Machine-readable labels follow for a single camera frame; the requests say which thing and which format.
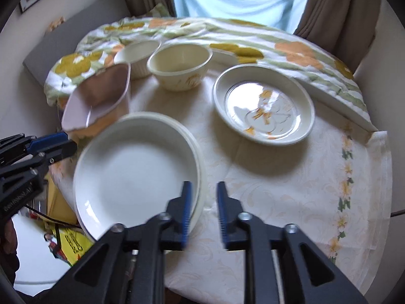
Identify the cream plate with duck print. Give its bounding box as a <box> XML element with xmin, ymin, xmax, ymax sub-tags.
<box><xmin>213</xmin><ymin>64</ymin><xmax>316</xmax><ymax>146</ymax></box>

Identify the white deep plate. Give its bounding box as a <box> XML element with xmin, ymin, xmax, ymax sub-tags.
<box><xmin>73</xmin><ymin>119</ymin><xmax>203</xmax><ymax>242</ymax></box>

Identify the yellow snack packet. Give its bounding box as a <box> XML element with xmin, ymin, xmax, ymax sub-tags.
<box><xmin>47</xmin><ymin>177</ymin><xmax>95</xmax><ymax>267</ymax></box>

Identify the black cable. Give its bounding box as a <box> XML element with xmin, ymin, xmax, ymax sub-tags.
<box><xmin>25</xmin><ymin>205</ymin><xmax>83</xmax><ymax>229</ymax></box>

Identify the floral striped blanket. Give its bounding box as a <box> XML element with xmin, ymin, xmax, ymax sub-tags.
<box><xmin>44</xmin><ymin>3</ymin><xmax>371</xmax><ymax>124</ymax></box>

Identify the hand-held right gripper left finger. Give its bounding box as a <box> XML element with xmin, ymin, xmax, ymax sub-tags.
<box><xmin>35</xmin><ymin>181</ymin><xmax>194</xmax><ymax>304</ymax></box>

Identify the plain cream plate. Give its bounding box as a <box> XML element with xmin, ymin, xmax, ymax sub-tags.
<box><xmin>120</xmin><ymin>111</ymin><xmax>208</xmax><ymax>232</ymax></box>

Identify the grey cushion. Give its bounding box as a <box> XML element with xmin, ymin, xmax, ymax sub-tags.
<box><xmin>22</xmin><ymin>0</ymin><xmax>127</xmax><ymax>86</ymax></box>

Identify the white ribbed ramekin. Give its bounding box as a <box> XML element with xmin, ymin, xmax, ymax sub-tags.
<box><xmin>113</xmin><ymin>40</ymin><xmax>162</xmax><ymax>80</ymax></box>

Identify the cream bowl with floral print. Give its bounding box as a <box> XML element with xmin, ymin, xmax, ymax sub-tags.
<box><xmin>146</xmin><ymin>43</ymin><xmax>213</xmax><ymax>92</ymax></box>

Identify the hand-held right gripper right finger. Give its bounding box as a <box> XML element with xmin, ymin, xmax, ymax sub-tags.
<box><xmin>217</xmin><ymin>181</ymin><xmax>369</xmax><ymax>304</ymax></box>

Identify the cream floral tablecloth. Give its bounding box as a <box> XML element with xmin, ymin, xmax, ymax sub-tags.
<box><xmin>47</xmin><ymin>60</ymin><xmax>393</xmax><ymax>298</ymax></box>

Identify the pink rectangular dish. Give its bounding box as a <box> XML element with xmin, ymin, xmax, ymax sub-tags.
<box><xmin>61</xmin><ymin>63</ymin><xmax>132</xmax><ymax>140</ymax></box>

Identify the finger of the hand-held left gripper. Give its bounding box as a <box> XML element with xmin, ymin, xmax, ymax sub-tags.
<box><xmin>0</xmin><ymin>141</ymin><xmax>78</xmax><ymax>182</ymax></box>
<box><xmin>0</xmin><ymin>132</ymin><xmax>70</xmax><ymax>163</ymax></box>

